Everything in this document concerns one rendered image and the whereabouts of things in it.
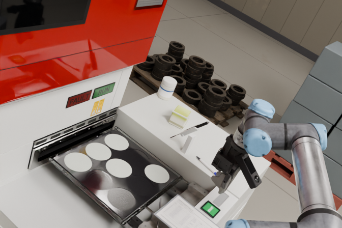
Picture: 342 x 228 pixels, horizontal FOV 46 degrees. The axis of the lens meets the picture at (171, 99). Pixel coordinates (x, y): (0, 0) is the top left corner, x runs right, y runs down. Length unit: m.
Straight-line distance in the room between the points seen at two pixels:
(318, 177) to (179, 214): 0.56
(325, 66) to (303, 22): 3.84
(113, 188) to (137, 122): 0.35
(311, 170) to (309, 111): 2.46
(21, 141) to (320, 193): 0.92
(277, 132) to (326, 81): 2.24
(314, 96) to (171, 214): 2.23
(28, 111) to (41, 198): 0.32
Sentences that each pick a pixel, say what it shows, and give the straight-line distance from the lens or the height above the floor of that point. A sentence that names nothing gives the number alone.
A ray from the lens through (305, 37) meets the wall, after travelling 7.14.
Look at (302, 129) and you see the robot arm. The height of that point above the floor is 1.44.
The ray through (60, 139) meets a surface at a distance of 1.53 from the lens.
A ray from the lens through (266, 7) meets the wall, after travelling 7.34.
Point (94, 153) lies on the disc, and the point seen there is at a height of 0.90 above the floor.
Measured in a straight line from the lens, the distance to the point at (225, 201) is 1.53.
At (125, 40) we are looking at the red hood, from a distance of 1.41.
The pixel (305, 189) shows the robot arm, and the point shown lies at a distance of 0.97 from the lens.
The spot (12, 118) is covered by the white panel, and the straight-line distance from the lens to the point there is 1.31.
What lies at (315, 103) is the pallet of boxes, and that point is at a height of 0.72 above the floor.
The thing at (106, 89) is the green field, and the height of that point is 1.10.
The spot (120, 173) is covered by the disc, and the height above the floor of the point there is 0.90.
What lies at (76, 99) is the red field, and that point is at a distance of 1.47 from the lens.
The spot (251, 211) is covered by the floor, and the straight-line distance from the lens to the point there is 3.15.
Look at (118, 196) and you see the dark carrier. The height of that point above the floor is 0.90.
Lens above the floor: 1.90
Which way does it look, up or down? 29 degrees down
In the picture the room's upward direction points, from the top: 23 degrees clockwise
